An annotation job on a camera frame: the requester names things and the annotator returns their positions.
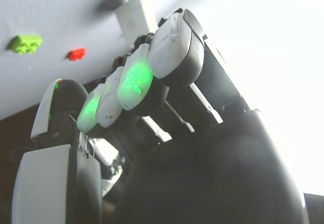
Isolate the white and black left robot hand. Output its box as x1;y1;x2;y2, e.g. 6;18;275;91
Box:
11;8;311;224

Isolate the white power adapter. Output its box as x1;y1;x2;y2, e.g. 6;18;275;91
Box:
115;0;159;45

